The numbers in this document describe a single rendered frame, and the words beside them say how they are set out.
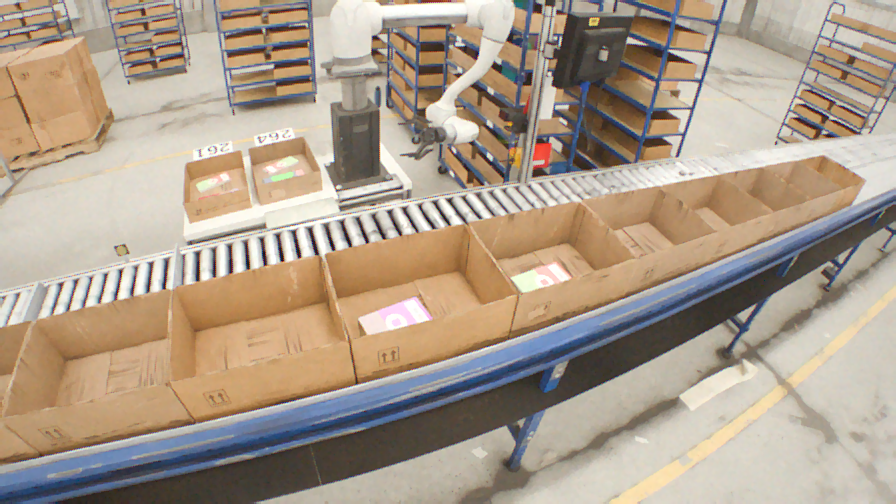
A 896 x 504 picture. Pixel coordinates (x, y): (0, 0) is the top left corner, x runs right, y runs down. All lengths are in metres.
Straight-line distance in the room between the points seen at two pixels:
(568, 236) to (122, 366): 1.38
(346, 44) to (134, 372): 1.31
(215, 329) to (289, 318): 0.21
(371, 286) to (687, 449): 1.66
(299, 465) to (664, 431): 1.64
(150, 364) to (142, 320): 0.11
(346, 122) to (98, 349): 1.21
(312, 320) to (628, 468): 1.49
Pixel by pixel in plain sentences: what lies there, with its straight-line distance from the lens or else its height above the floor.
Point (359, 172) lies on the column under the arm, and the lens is 1.96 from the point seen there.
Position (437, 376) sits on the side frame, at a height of 0.91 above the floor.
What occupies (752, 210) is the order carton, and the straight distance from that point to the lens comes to 1.93.
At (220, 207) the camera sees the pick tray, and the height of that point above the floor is 0.79.
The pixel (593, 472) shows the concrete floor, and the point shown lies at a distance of 2.03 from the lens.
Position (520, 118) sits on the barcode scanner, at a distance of 1.92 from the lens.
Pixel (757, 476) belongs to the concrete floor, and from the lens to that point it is 2.43.
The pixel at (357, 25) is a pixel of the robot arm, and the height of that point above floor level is 1.44.
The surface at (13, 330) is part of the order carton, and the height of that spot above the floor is 1.03.
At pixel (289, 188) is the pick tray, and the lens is 1.90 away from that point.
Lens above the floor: 1.77
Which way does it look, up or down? 40 degrees down
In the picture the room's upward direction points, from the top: 4 degrees clockwise
